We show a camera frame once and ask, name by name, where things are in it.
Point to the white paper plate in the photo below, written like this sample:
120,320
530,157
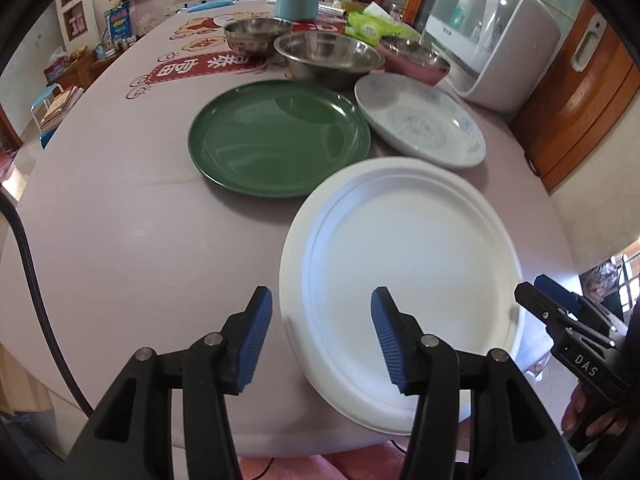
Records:
400,240

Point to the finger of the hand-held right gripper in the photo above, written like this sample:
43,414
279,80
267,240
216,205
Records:
550,285
540,307

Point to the blue face mask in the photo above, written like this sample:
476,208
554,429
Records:
210,5

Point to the person's right hand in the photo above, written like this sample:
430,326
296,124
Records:
572,412

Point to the wooden sliding door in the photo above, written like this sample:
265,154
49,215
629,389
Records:
585,110

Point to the white sterilizer cabinet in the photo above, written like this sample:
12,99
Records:
505,45

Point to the large steel bowl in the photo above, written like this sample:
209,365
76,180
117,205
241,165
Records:
325,60

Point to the pink steel bowl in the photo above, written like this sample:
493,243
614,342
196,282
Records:
415,62

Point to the blue patterned white plate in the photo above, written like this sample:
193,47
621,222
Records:
420,120

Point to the red tissue box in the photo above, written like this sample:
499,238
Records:
55,70

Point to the blue toy box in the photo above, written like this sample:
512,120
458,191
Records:
117,22

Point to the foil roll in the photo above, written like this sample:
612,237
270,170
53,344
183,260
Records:
332,9

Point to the green plate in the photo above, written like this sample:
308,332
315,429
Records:
270,135

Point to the pink clothing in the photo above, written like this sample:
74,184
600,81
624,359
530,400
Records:
325,467

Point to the blue metal stool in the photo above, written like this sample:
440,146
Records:
37,110

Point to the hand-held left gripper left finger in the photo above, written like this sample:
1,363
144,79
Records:
255,340

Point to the green tissue pack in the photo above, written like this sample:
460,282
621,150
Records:
370,25

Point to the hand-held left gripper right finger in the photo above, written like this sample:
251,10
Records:
387,335

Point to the stack of books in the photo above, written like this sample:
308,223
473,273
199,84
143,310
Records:
62,105

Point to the pink printed tablecloth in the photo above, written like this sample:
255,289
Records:
140,235

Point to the clear drinking glass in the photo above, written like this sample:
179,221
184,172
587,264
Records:
397,12

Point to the wooden low cabinet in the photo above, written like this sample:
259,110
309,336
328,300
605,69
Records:
85,67

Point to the small steel bowl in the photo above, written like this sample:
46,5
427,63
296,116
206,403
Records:
255,35

